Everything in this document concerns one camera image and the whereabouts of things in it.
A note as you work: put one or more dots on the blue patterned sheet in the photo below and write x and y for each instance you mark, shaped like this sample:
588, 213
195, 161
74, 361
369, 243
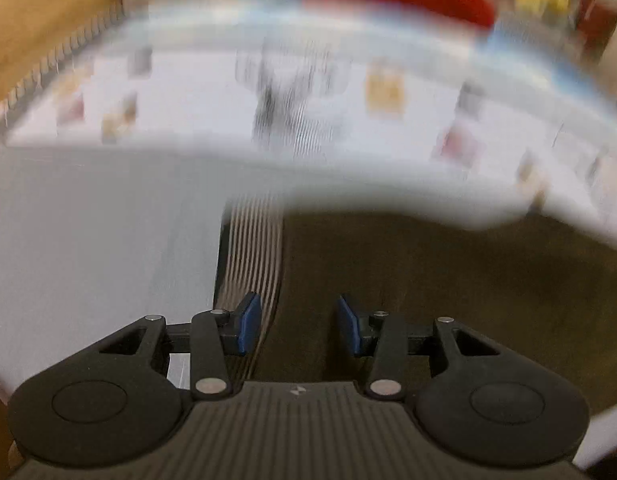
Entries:
338, 20

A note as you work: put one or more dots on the deer printed bed sheet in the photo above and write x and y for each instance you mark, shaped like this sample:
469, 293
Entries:
188, 110

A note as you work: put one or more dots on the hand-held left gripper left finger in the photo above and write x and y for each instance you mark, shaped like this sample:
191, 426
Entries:
249, 322

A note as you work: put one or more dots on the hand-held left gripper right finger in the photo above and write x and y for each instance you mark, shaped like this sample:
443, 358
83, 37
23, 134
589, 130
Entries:
349, 325

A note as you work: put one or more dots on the wooden bed headboard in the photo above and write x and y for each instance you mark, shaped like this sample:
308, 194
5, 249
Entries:
38, 25

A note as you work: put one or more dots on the grey bed sheet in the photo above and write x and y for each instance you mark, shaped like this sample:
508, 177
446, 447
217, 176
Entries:
88, 235

